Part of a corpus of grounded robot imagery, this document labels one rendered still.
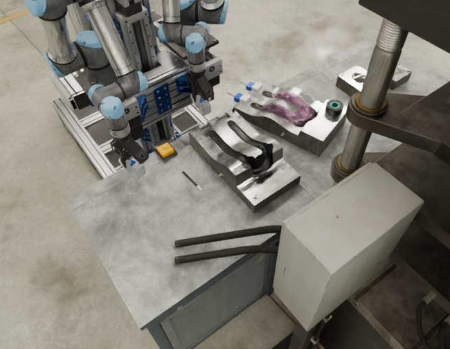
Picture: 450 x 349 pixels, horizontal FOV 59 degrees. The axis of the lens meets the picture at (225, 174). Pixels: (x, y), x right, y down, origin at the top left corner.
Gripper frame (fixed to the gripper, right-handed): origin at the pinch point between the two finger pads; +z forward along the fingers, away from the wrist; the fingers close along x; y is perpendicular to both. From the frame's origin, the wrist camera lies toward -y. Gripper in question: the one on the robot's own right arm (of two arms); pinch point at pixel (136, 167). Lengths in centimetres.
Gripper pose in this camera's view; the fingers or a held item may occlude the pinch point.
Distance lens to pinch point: 172.2
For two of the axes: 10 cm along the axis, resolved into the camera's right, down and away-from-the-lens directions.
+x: -6.2, 6.4, -4.6
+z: 0.4, 6.1, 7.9
